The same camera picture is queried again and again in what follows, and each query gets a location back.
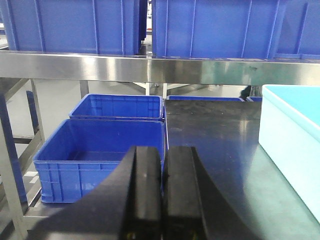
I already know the light teal plastic tub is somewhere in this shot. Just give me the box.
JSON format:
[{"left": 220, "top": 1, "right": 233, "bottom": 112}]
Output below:
[{"left": 258, "top": 84, "right": 320, "bottom": 220}]

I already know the blue crate upper right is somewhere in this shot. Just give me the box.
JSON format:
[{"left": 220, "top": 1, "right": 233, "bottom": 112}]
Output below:
[{"left": 152, "top": 0, "right": 320, "bottom": 60}]

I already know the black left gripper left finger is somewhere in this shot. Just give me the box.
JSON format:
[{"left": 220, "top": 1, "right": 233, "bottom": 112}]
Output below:
[{"left": 27, "top": 146, "right": 161, "bottom": 240}]

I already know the steel shelf rail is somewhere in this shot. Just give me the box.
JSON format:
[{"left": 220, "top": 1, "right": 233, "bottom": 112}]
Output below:
[{"left": 0, "top": 50, "right": 320, "bottom": 86}]

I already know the blue crate far floor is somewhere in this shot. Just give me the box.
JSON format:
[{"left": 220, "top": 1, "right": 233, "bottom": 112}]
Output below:
[{"left": 69, "top": 93, "right": 164, "bottom": 121}]

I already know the blue crate near floor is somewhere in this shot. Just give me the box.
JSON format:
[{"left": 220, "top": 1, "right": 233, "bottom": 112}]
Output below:
[{"left": 33, "top": 119, "right": 166, "bottom": 204}]

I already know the steel shelf frame leg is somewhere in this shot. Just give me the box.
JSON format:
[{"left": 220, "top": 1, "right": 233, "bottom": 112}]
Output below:
[{"left": 0, "top": 77, "right": 43, "bottom": 240}]

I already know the blue crate floor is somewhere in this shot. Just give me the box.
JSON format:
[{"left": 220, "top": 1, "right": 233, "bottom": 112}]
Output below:
[
  {"left": 33, "top": 119, "right": 166, "bottom": 204},
  {"left": 69, "top": 93, "right": 164, "bottom": 121}
]

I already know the blue crate upper middle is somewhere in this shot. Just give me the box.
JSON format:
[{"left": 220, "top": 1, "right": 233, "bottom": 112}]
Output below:
[{"left": 0, "top": 0, "right": 147, "bottom": 55}]

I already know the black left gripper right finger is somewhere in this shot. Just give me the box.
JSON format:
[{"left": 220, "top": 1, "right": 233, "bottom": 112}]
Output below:
[{"left": 162, "top": 146, "right": 258, "bottom": 240}]

